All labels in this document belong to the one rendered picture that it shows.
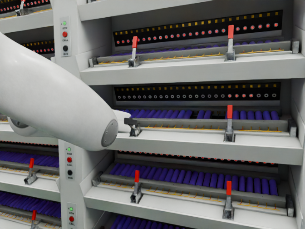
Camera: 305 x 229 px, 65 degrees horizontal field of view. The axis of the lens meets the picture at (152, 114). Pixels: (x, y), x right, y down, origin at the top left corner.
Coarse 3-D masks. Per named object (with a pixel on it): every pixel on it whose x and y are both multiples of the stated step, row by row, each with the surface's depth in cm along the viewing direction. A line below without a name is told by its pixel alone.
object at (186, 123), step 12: (144, 120) 73; (156, 120) 72; (168, 120) 70; (180, 120) 69; (192, 120) 68; (204, 120) 67; (216, 120) 66; (240, 120) 64; (252, 120) 63; (264, 120) 62; (276, 120) 61
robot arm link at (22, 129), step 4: (8, 120) 36; (12, 120) 36; (16, 120) 35; (12, 124) 36; (16, 124) 35; (20, 124) 35; (24, 124) 35; (12, 128) 36; (16, 128) 35; (20, 128) 35; (24, 128) 35; (28, 128) 34; (32, 128) 34; (16, 132) 36; (20, 132) 35; (24, 132) 35; (28, 132) 35; (32, 132) 35; (36, 132) 35; (40, 132) 35; (28, 136) 35; (32, 136) 36; (36, 136) 36; (40, 136) 37; (44, 136) 38; (48, 136) 38; (52, 136) 38
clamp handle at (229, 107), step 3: (228, 105) 61; (231, 105) 61; (228, 108) 61; (231, 108) 61; (228, 111) 61; (231, 111) 60; (228, 114) 60; (231, 114) 60; (228, 117) 60; (231, 117) 60; (228, 120) 60; (231, 120) 60; (228, 123) 60; (231, 123) 60; (228, 126) 60; (228, 129) 60
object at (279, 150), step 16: (192, 128) 69; (288, 128) 60; (304, 128) 51; (112, 144) 72; (128, 144) 70; (144, 144) 68; (160, 144) 66; (176, 144) 64; (192, 144) 62; (208, 144) 61; (224, 144) 59; (240, 144) 58; (256, 144) 57; (272, 144) 56; (288, 144) 55; (304, 144) 52; (256, 160) 58; (272, 160) 56; (288, 160) 55
